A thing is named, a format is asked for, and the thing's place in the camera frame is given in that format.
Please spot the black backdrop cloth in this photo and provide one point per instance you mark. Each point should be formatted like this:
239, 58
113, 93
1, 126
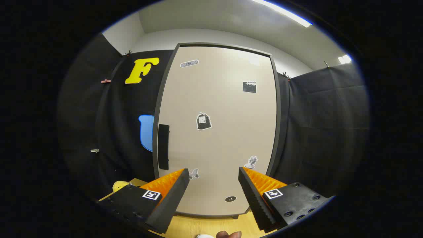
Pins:
324, 115

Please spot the small ceiling light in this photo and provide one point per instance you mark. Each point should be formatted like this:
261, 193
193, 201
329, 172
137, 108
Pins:
344, 59

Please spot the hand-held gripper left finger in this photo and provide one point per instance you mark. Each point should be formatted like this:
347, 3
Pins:
170, 205

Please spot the long ceiling light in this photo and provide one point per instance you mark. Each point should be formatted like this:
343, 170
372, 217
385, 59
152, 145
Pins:
284, 12

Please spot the yellow plush toy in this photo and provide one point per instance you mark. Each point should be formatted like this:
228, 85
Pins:
119, 186

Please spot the grey shoe cabinet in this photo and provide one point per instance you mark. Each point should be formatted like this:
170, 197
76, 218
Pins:
155, 155

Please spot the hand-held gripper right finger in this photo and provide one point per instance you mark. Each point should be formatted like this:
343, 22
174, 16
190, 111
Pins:
257, 205

